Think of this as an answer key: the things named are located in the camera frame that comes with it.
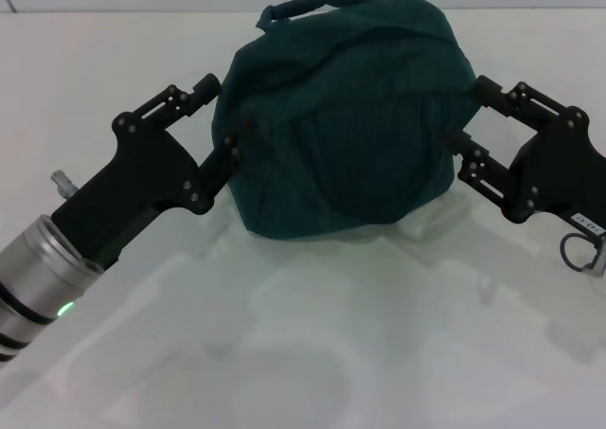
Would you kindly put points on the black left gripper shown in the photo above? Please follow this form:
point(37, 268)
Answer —
point(137, 178)

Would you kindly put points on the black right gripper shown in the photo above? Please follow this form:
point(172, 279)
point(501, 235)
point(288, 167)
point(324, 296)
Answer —
point(563, 173)

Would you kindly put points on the dark teal lunch bag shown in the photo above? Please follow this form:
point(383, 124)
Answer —
point(341, 130)

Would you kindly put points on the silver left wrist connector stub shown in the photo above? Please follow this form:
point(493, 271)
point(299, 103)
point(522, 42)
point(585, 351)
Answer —
point(64, 183)

